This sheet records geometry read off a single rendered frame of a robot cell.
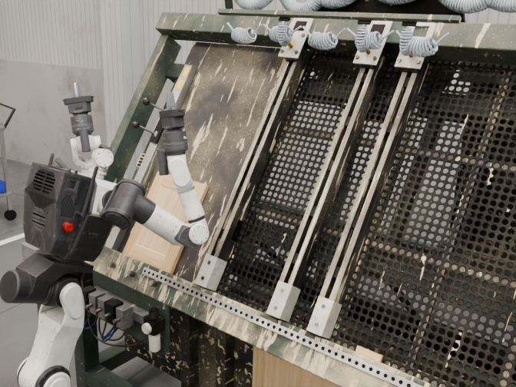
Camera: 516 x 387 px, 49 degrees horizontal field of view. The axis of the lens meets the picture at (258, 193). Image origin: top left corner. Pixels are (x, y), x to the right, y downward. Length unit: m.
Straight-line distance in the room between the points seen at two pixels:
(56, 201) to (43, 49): 5.35
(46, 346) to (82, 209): 0.54
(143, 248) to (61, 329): 0.56
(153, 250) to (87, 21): 4.45
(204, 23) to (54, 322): 1.51
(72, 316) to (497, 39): 1.78
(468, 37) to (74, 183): 1.45
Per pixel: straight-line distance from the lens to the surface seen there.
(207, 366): 2.78
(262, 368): 2.50
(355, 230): 2.00
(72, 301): 2.20
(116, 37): 6.02
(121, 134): 2.91
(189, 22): 2.92
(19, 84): 7.72
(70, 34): 6.90
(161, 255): 2.50
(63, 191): 2.03
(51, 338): 2.27
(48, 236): 2.08
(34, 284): 2.11
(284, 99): 2.39
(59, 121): 7.23
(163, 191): 2.62
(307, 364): 2.00
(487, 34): 2.16
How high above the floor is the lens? 1.95
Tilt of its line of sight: 18 degrees down
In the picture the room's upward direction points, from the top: 2 degrees clockwise
